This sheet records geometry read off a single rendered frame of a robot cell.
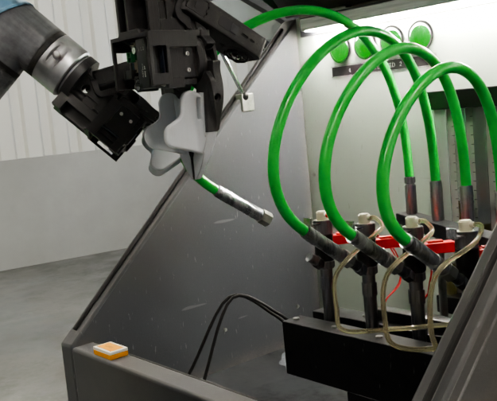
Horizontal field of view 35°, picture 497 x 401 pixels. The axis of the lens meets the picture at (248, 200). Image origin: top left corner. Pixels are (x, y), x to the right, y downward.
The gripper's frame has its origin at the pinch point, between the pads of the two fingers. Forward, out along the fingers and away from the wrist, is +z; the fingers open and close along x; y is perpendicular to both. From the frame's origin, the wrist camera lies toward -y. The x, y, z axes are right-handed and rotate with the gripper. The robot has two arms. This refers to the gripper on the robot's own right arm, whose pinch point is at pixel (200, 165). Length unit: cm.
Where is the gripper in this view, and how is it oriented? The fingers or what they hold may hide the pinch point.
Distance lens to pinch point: 83.0
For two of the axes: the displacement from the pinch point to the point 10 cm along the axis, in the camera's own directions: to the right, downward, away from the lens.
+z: 0.9, 9.9, 1.2
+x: 6.4, 0.3, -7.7
